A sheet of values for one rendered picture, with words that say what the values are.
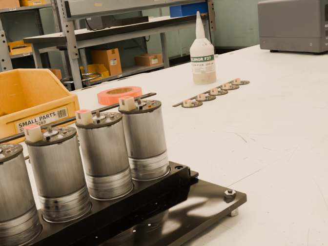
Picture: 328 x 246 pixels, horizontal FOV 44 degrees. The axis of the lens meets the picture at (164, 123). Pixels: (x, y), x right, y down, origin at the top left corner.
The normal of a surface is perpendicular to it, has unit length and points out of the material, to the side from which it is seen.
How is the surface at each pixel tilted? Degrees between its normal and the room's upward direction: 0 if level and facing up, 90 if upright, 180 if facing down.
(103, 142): 90
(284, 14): 90
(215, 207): 0
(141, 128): 90
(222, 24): 90
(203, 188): 0
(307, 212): 0
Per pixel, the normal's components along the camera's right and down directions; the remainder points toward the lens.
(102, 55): -0.71, 0.32
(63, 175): 0.41, 0.21
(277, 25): -0.88, 0.24
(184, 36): 0.64, 0.14
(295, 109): -0.13, -0.95
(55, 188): 0.08, 0.27
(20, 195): 0.86, 0.04
